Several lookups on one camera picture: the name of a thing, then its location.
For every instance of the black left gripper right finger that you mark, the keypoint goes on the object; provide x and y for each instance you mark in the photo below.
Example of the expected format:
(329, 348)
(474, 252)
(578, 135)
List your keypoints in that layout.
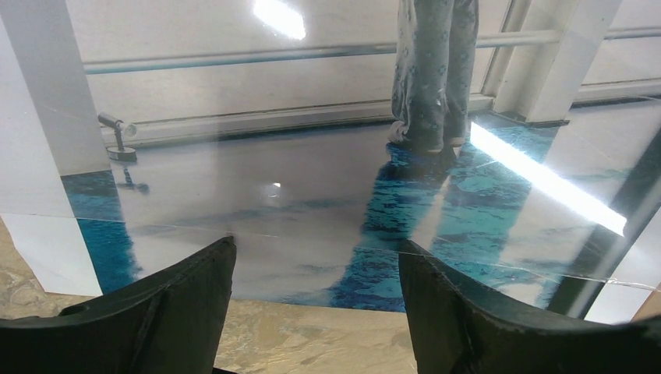
(459, 325)

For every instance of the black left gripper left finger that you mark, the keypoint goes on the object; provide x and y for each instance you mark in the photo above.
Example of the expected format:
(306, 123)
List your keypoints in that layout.
(168, 322)

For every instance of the glossy printed photo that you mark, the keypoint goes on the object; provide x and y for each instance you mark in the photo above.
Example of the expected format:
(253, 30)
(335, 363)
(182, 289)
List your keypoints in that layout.
(519, 141)

